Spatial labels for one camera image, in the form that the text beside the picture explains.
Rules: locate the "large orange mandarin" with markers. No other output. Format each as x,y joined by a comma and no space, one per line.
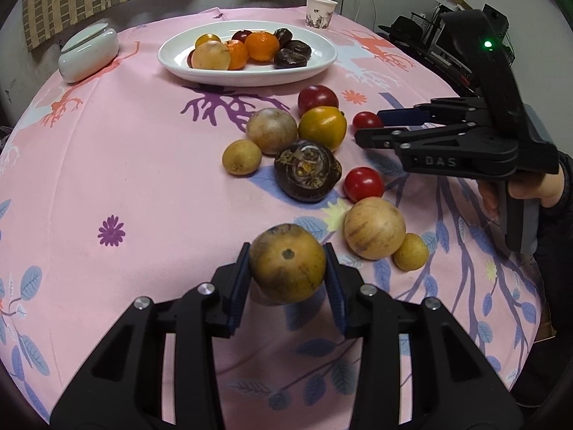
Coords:
262,46

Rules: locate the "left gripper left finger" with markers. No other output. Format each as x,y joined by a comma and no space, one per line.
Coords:
119,386

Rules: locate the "red cherry tomato front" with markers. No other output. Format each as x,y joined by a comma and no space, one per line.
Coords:
365,119

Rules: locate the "dark red plum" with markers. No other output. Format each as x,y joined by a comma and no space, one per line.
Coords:
241,35

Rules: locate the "tan pepino melon front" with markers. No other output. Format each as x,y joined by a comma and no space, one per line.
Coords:
374,229

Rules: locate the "small tan longan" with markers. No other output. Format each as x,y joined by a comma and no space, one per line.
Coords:
412,253
241,158

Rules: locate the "tan pepino melon back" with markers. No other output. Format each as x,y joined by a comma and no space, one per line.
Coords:
288,263

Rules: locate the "white ceramic lidded jar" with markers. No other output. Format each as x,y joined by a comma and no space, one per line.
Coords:
87,52

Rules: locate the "small yellow tomato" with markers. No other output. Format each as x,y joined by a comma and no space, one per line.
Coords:
208,37

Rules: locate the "red cherry tomato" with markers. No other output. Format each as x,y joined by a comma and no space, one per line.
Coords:
365,119
189,59
363,182

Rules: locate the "tan pepino melon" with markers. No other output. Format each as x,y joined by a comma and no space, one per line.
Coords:
374,229
211,55
288,263

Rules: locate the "pink patterned tablecloth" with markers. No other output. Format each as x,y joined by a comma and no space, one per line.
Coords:
114,188

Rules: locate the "floral paper cup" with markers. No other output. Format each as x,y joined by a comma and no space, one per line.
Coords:
319,13

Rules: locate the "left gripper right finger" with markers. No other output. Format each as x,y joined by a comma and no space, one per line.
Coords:
454,386

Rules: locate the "small tan longan back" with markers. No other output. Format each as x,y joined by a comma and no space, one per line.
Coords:
241,158

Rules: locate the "white oval plate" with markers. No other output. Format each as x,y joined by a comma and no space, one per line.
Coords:
172,55

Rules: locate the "large red plum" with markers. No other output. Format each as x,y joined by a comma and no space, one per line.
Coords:
316,96

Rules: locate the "small tan longan front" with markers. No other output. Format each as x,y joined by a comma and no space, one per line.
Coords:
412,253

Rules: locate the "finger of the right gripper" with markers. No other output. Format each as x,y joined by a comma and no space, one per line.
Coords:
412,114
385,138

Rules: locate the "small orange mandarin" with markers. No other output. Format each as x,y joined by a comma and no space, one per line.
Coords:
239,55

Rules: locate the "brown round passion fruit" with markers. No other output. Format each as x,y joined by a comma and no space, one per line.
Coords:
272,130

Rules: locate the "person's right hand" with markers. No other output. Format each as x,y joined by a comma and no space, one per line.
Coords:
547,188

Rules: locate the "yellow green citrus fruit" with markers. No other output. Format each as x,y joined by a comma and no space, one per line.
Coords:
323,125

